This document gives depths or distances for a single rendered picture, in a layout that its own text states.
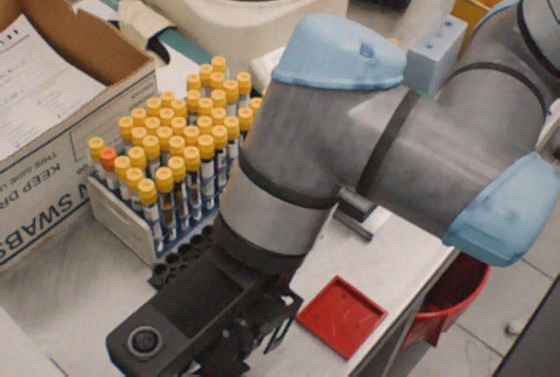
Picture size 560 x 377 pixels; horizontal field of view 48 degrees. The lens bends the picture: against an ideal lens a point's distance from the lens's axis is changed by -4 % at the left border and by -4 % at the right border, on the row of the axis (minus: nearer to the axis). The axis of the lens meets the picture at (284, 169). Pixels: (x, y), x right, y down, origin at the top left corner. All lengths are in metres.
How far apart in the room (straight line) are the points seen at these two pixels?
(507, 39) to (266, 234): 0.21
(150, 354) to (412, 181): 0.20
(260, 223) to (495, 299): 1.42
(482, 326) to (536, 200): 1.37
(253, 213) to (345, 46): 0.12
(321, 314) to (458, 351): 1.05
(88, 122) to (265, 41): 0.27
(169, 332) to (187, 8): 0.49
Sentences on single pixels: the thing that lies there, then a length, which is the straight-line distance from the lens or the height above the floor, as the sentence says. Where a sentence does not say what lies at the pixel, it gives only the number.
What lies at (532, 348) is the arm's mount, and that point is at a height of 0.95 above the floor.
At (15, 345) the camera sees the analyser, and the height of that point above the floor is 1.17.
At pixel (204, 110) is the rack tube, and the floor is 0.99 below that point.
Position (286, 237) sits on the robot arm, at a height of 1.11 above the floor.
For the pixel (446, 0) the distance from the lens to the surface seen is 0.81.
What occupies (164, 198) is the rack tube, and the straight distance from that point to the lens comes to 0.64.
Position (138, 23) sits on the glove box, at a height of 0.97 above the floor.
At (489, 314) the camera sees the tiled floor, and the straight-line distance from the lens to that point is 1.77.
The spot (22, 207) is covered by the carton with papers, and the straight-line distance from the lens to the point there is 0.68.
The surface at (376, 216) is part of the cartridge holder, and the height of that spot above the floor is 0.89.
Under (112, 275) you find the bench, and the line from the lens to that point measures 0.70.
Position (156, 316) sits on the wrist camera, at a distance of 0.44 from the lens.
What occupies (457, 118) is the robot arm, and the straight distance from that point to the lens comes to 0.40.
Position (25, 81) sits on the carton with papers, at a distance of 0.82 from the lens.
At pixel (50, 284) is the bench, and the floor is 0.87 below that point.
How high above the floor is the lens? 1.46
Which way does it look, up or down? 50 degrees down
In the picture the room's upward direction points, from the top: 6 degrees clockwise
